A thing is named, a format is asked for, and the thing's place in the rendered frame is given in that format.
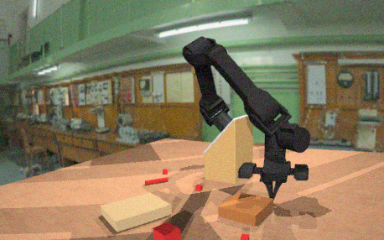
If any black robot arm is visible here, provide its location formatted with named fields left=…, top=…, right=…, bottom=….
left=182, top=36, right=311, bottom=182

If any red thin bar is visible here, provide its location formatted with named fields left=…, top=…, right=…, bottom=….
left=145, top=178, right=168, bottom=185

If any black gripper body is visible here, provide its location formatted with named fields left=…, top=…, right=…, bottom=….
left=237, top=146, right=309, bottom=181

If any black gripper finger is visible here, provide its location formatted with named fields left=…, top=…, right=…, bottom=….
left=259, top=179, right=273, bottom=198
left=272, top=179, right=287, bottom=199

